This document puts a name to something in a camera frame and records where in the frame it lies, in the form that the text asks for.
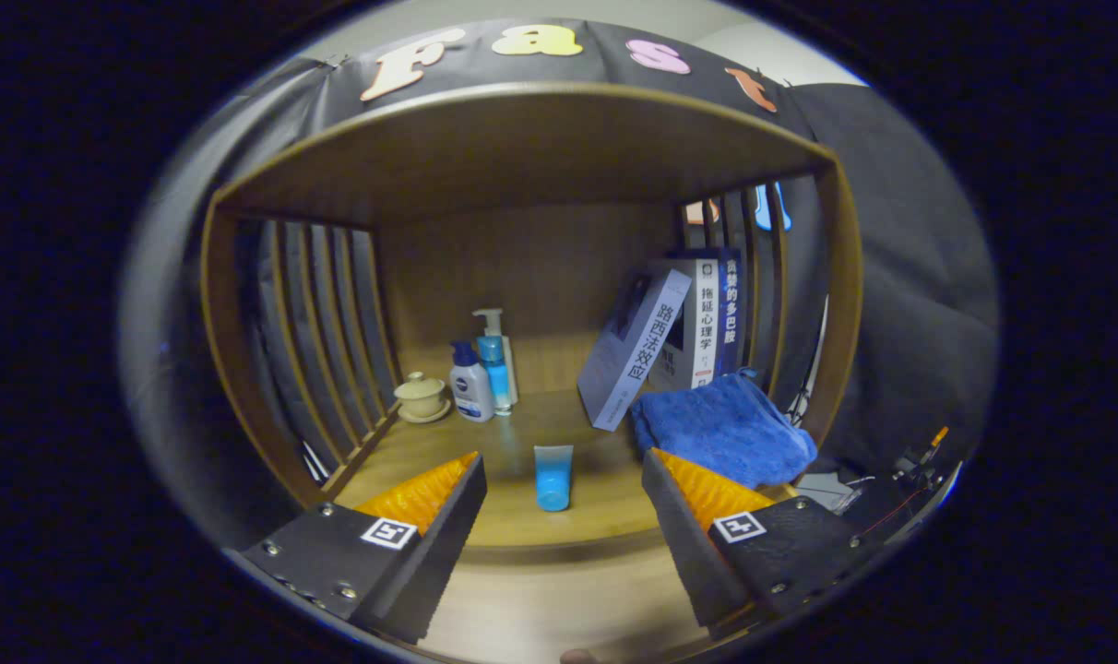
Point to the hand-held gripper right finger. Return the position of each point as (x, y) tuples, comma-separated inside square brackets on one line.
[(683, 544)]

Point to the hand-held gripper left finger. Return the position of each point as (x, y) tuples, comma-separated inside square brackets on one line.
[(439, 553)]

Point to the blue tube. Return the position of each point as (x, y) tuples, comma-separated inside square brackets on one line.
[(553, 480)]

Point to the wooden countertop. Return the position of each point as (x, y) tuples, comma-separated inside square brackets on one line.
[(513, 433)]

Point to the wooden cabinet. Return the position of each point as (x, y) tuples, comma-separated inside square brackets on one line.
[(522, 157)]

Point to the blue towel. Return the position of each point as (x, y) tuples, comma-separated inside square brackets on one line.
[(720, 429)]

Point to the beige lidded teacup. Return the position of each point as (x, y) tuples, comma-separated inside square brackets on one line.
[(421, 397)]

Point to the white bottle with blue cap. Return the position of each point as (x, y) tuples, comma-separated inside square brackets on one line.
[(471, 387)]

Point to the blue pump bottle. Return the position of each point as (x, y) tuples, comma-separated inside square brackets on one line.
[(496, 369)]

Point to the grey book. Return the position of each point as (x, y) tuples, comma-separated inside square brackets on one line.
[(633, 355)]

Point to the white book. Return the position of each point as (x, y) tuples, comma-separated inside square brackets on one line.
[(702, 323)]

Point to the dark blue book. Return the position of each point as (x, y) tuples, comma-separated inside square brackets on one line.
[(731, 304)]

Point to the black device with orange part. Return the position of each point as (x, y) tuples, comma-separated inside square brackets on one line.
[(919, 461)]

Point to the black backdrop cloth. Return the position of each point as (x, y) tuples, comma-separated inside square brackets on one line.
[(900, 277)]

